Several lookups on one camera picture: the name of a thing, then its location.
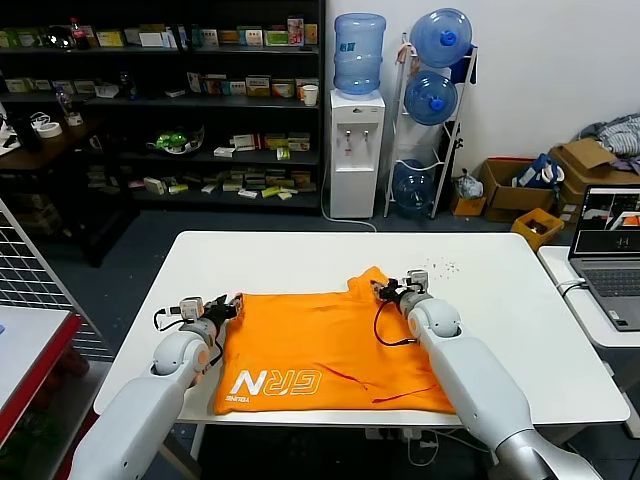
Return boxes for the shiny round bowl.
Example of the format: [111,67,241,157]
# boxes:
[45,26,76,50]

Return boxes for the cola bottle red cap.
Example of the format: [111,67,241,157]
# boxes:
[68,17,91,52]

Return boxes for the pile of grey blue clothes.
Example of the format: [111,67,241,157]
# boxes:
[578,112,640,175]

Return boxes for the pink floral box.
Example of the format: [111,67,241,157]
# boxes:
[286,17,306,48]

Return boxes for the open cardboard box red rim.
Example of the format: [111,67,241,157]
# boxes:
[478,157,557,223]

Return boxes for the yellow green box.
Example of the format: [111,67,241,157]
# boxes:
[95,29,126,49]

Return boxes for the teal white box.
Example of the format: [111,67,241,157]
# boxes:
[237,26,265,48]

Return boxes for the small cardboard box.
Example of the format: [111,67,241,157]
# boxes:
[450,191,488,216]

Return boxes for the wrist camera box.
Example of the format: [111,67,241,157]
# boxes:
[405,269,430,295]
[178,297,205,320]

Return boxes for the grey plastic bag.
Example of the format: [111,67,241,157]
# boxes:
[453,168,485,199]

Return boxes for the blue water jug with label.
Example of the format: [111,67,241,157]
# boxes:
[333,13,387,98]

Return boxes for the large white table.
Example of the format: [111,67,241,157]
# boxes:
[93,230,631,480]

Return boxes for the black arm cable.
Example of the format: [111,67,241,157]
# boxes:
[374,299,421,347]
[153,307,224,369]

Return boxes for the yellow white medicine box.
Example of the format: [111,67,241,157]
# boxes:
[245,75,273,98]

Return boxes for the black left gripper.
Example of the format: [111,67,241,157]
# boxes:
[202,294,246,326]

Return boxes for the small white side table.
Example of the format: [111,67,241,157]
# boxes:
[537,245,640,436]

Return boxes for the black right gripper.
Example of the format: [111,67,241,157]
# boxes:
[369,278,416,305]

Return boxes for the white dispenser hose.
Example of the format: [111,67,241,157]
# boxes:
[320,158,380,234]

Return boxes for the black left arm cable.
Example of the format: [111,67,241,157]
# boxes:
[153,307,224,369]

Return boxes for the clear bottle purple label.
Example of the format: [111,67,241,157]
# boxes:
[53,86,76,120]

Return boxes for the black cylinder container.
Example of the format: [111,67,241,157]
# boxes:
[13,114,44,153]

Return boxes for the black shelving unit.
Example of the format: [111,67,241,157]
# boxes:
[0,0,327,217]

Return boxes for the blue bag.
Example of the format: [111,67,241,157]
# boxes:
[515,152,567,189]

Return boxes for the brown wooden table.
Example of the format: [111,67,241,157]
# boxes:
[0,116,141,270]

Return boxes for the white wire grid panel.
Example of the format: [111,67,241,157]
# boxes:
[0,198,104,339]

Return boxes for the orange t-shirt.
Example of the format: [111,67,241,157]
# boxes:
[213,266,457,416]

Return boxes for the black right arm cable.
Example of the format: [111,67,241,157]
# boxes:
[374,299,421,347]

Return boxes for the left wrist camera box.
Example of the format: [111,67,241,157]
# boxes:
[178,297,205,320]

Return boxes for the white jug rack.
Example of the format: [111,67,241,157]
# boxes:
[383,31,478,220]

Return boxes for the large brown cardboard box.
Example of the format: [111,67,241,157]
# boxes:
[548,137,640,223]

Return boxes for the white tape roll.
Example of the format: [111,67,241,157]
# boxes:
[30,112,64,139]

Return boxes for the grey laptop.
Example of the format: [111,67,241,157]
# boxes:
[568,184,640,332]

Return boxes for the clear bowl with green packets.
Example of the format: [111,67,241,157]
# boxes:
[145,126,207,159]

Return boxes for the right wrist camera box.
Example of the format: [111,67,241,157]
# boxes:
[405,269,430,295]

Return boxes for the white laptop cable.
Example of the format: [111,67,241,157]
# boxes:
[556,277,587,299]

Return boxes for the yellow plastic crate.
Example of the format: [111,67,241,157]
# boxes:
[510,207,566,253]

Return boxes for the white water dispenser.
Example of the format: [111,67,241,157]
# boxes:
[329,90,386,219]

